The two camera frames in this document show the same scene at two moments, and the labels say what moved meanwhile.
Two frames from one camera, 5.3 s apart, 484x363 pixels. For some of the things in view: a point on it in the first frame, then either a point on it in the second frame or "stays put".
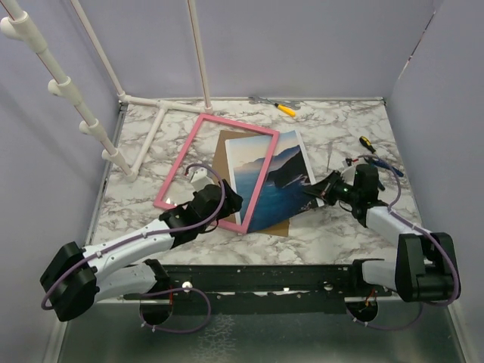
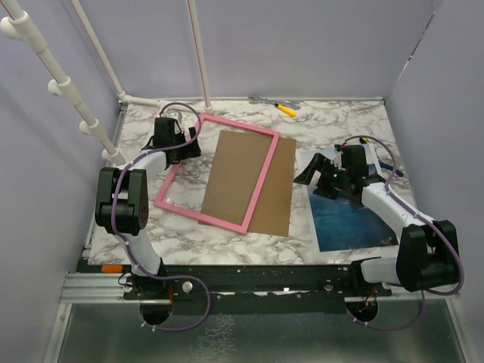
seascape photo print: (283, 193) -> (339, 224)
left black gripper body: (230, 206) -> (182, 153)
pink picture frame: (260, 180) stays put
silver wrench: (293, 103) stays put
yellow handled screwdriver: (286, 110) stays put
